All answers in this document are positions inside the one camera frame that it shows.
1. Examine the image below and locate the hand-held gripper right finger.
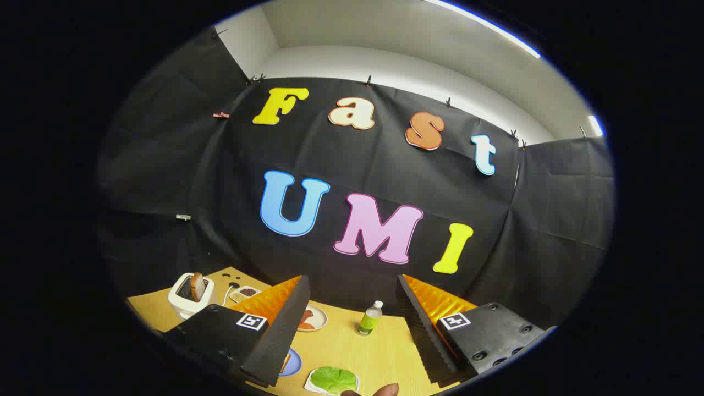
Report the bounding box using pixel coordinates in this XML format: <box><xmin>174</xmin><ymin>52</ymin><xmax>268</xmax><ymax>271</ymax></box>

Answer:
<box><xmin>396</xmin><ymin>274</ymin><xmax>557</xmax><ymax>387</ymax></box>

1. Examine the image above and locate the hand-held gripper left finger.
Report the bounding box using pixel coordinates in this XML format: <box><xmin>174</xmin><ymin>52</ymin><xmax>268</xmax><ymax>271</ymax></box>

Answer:
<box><xmin>162</xmin><ymin>275</ymin><xmax>311</xmax><ymax>388</ymax></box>

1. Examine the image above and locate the green lettuce leaf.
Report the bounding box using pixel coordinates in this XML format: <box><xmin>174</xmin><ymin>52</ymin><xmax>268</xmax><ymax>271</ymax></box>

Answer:
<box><xmin>311</xmin><ymin>366</ymin><xmax>358</xmax><ymax>394</ymax></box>

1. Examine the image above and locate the white round plate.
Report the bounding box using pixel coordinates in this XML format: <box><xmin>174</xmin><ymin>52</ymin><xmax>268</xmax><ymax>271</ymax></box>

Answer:
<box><xmin>297</xmin><ymin>304</ymin><xmax>328</xmax><ymax>333</ymax></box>

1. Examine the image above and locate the blue round plate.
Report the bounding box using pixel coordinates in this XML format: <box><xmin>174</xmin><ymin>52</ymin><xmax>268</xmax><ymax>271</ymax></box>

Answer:
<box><xmin>278</xmin><ymin>348</ymin><xmax>303</xmax><ymax>378</ymax></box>

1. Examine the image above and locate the green label plastic bottle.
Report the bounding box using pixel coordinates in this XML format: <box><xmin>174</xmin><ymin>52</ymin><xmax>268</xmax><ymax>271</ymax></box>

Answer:
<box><xmin>356</xmin><ymin>300</ymin><xmax>384</xmax><ymax>337</ymax></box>

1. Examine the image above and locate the white divided bean dish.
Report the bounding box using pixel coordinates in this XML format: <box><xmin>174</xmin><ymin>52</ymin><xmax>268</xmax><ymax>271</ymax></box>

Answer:
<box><xmin>229</xmin><ymin>286</ymin><xmax>262</xmax><ymax>304</ymax></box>

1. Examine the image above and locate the white square plate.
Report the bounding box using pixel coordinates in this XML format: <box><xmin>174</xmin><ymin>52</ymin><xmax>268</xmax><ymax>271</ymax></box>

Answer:
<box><xmin>304</xmin><ymin>367</ymin><xmax>361</xmax><ymax>396</ymax></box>

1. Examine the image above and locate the white toaster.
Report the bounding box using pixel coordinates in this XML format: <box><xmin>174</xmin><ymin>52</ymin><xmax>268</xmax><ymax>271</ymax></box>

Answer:
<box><xmin>168</xmin><ymin>272</ymin><xmax>216</xmax><ymax>321</ymax></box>

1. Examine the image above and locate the black backdrop cloth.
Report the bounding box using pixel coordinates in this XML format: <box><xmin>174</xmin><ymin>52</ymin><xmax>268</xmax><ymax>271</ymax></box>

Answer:
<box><xmin>96</xmin><ymin>25</ymin><xmax>615</xmax><ymax>331</ymax></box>

